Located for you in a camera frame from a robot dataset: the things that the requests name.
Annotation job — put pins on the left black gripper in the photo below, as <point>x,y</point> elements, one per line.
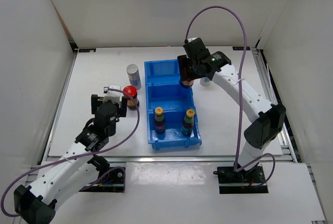
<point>120,112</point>

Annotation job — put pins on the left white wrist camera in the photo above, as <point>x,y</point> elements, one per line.
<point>111,93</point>

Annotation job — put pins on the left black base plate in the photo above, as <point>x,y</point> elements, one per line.
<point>111,180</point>

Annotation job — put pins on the silver-capped white shaker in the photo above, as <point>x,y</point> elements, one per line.
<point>205,81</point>
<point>133,75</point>

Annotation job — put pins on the yellow-capped sauce bottle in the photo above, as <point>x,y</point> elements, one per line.
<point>159,120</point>

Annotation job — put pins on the aluminium frame rail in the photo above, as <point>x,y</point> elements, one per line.
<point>282,158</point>

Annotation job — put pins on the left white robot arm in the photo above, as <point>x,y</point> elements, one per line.
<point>80,165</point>

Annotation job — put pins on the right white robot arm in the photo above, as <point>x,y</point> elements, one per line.
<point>266,118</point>

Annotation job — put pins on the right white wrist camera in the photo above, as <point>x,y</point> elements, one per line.
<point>191,39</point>

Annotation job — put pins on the right silver-capped white shaker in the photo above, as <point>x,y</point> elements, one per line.
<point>205,81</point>

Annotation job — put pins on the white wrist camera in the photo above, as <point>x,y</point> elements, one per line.
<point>111,93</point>
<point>191,39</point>

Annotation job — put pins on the blue three-compartment plastic bin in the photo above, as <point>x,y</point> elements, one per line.
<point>163,89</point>

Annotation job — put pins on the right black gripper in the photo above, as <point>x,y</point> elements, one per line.
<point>183,62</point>

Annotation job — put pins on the red-lidded sauce jar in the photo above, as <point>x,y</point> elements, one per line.
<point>132,99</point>
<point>185,81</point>

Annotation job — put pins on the green-labelled sauce bottle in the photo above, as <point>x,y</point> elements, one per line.
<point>188,122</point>

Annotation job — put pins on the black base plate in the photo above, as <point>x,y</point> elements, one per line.
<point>244,182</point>
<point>111,180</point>

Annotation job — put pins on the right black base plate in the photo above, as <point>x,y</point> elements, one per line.
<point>244,182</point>

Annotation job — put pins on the left silver-capped white shaker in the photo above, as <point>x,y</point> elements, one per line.
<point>133,75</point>

